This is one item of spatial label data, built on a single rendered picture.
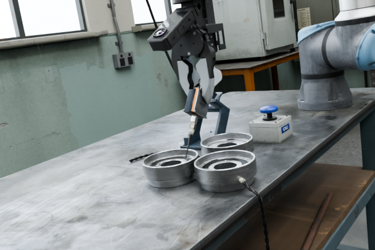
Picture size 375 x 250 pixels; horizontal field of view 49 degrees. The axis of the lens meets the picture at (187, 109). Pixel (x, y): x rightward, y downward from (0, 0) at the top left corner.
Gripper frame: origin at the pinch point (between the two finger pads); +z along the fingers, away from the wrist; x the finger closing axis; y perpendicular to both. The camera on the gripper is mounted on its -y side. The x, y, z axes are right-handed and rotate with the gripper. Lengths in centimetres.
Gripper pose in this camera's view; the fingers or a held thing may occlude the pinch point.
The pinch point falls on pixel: (198, 98)
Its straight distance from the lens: 82.2
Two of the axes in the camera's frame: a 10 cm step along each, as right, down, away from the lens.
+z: 1.5, 9.7, 1.9
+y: 5.9, -2.4, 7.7
